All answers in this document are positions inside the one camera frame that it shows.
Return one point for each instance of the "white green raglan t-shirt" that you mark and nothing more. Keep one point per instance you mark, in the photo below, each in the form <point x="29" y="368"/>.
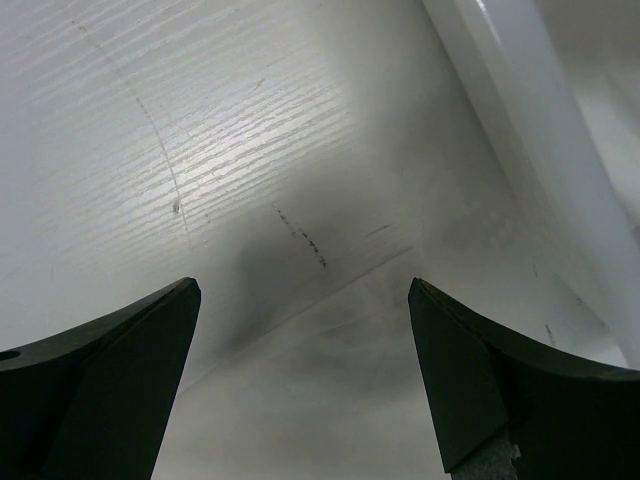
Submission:
<point x="307" y="370"/>

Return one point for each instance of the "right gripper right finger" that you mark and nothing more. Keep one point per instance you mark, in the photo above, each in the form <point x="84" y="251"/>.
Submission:
<point x="505" y="406"/>

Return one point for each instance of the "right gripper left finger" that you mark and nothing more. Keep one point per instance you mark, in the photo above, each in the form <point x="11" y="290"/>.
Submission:
<point x="93" y="402"/>

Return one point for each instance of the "white plastic basket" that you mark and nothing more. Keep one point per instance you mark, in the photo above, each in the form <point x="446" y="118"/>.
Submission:
<point x="504" y="56"/>

